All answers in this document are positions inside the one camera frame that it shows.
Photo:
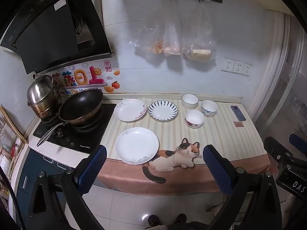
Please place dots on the white bowl blue dotted print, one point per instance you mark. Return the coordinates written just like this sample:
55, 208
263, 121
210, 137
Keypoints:
209, 109

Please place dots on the colourful food picture packet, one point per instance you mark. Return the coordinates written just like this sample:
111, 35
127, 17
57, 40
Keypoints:
81, 77

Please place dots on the striped cat print tablecloth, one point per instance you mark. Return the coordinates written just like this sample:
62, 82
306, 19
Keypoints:
220, 136

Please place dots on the blue striped plate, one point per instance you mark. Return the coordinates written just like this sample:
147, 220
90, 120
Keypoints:
163, 110

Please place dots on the wooden framed shelf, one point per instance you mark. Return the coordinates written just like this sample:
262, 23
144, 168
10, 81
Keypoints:
12, 124

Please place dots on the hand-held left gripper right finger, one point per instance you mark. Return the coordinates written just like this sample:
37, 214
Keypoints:
217, 167

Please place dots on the white plate grey scroll print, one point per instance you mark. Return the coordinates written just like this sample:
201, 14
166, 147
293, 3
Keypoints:
136, 146

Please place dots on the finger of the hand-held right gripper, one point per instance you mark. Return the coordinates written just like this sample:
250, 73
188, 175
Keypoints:
298, 140
275, 148

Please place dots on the plastic bag with pale block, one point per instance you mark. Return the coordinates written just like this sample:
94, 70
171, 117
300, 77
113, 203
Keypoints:
200, 52

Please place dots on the white bowl red floral print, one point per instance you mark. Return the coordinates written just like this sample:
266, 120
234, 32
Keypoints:
194, 119

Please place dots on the plastic bag with orange food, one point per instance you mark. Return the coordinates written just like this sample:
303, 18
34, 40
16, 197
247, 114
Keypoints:
153, 43

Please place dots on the black range hood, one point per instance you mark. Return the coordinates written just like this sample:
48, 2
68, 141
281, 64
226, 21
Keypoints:
48, 28

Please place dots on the white wall socket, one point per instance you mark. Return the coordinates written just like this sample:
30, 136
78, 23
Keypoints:
238, 67
227, 65
247, 69

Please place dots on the white plate pink floral print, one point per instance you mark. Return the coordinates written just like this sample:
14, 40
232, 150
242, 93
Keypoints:
130, 111

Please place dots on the brown square coaster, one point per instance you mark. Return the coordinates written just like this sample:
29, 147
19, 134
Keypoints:
238, 124

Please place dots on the stainless steel steamer pot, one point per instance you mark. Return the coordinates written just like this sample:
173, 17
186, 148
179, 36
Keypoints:
42, 93

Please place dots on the white bowl dark rim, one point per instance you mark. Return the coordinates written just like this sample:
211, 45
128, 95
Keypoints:
190, 100

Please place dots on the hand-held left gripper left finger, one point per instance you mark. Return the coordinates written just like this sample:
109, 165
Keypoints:
94, 167

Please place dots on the person's dark trousers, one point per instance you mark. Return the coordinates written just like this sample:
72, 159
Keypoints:
187, 227

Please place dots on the blue smartphone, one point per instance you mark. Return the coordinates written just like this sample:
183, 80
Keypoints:
238, 113

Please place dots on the black glass gas stove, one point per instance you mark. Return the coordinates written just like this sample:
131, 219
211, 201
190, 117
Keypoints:
79, 141

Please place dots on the blue kitchen cabinet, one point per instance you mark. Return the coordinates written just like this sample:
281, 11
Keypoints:
31, 167

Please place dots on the black wok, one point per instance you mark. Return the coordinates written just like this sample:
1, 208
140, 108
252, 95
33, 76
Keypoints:
81, 105

